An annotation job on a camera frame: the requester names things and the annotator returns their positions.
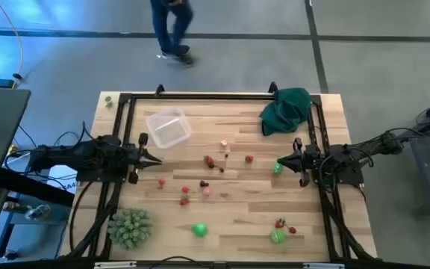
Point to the green toy pear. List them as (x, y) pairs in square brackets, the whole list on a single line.
[(200, 229)]

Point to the green toy pea pod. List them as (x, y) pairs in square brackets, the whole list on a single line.
[(277, 168)]

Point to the pale pink toy peach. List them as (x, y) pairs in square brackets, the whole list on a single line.
[(223, 143)]

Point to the grey metal bracket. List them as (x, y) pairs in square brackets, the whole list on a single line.
[(115, 265), (324, 265)]

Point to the person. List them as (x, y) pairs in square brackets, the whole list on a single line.
[(170, 26)]

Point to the black toy blackberry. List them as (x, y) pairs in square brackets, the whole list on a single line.
[(203, 183)]

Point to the clear plastic tupperware container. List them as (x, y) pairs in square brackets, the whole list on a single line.
[(168, 129)]

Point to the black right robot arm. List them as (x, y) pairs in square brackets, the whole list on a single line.
[(364, 147)]

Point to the red toy strawberry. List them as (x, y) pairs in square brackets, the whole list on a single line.
[(249, 158), (184, 202), (209, 160), (279, 224)]

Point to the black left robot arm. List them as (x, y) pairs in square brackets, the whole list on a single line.
[(69, 157)]

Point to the small green plant sprig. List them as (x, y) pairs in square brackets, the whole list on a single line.
[(108, 101)]

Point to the green toy apple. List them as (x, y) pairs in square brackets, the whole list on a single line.
[(277, 236)]

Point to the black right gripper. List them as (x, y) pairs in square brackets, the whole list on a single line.
[(308, 158)]

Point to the white printed sign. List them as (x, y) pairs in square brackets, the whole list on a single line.
[(60, 176)]

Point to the dark green cloth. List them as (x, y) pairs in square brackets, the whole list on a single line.
[(286, 110)]

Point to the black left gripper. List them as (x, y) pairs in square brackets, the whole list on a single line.
[(133, 158)]

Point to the green artificial succulent plant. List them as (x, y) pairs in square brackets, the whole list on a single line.
[(130, 228)]

